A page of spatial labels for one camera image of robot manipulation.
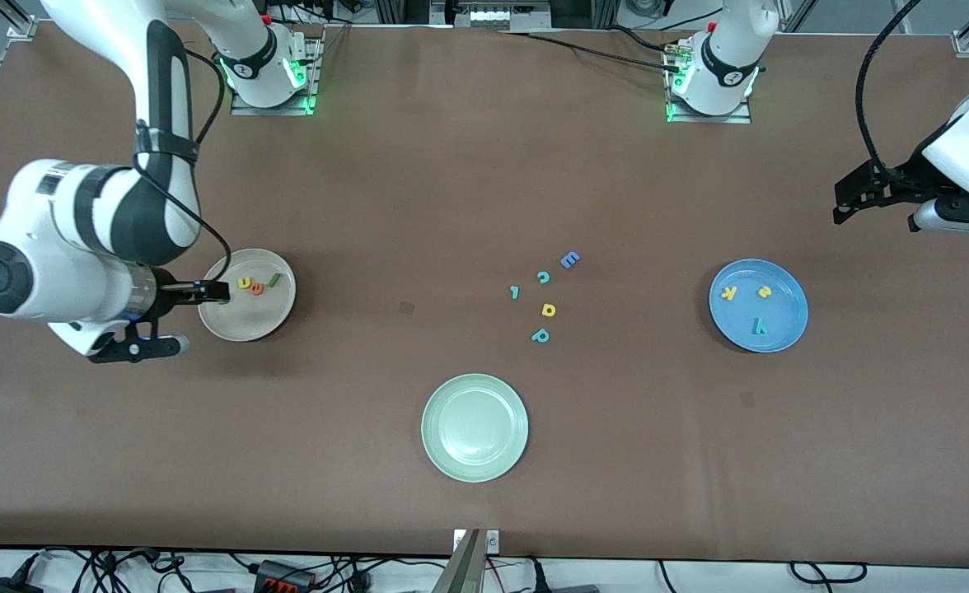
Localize beige round plate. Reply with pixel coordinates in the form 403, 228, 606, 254
197, 248, 297, 343

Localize blue round plate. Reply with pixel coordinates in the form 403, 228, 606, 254
709, 259, 810, 353

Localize black and orange power strip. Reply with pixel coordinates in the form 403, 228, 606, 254
254, 560, 316, 591

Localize pale green round plate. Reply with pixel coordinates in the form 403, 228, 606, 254
421, 373, 530, 483

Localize brown table cloth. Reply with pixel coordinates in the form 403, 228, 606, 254
0, 18, 969, 569

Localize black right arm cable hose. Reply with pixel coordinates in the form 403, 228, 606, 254
134, 45, 232, 285

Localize plain black cable strap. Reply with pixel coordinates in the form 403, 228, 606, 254
133, 122, 202, 164

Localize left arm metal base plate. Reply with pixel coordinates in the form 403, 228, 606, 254
666, 37, 753, 124

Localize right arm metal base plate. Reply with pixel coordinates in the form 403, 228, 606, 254
231, 37, 321, 116

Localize tangled black cable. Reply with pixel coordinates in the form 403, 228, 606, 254
40, 546, 197, 581

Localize long black cable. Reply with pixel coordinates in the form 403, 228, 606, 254
505, 29, 687, 73

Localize grey metal camera post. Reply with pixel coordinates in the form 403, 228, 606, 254
431, 530, 500, 593

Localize looped black cable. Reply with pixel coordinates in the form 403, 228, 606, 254
788, 561, 868, 586

